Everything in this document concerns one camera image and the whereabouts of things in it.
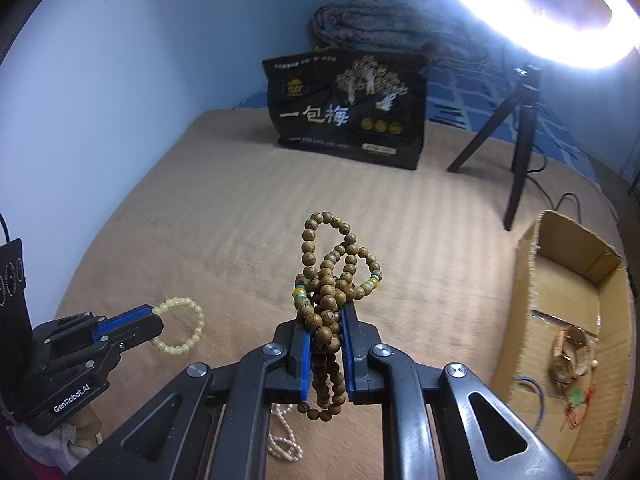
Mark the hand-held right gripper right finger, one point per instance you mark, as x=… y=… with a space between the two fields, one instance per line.
x=350 y=355

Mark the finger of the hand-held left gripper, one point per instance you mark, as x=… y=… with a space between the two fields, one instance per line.
x=135 y=327

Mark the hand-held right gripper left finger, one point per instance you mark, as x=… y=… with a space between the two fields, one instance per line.
x=301 y=360

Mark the cardboard box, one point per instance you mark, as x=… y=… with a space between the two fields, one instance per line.
x=530 y=320

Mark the thin metal bangle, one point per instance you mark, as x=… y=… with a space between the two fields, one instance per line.
x=541 y=400

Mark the gold wrist watch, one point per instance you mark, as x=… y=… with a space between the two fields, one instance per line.
x=567 y=355

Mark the black panel with round holes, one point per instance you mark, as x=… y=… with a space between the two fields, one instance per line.
x=12 y=310

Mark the black printed snack bag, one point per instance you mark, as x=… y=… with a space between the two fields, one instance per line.
x=345 y=110

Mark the blue patterned bedsheet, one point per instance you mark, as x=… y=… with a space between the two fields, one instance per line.
x=460 y=102

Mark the black tripod stand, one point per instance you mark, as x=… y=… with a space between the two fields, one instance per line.
x=522 y=125

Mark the folded patterned quilt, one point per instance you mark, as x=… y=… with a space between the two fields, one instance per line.
x=390 y=22

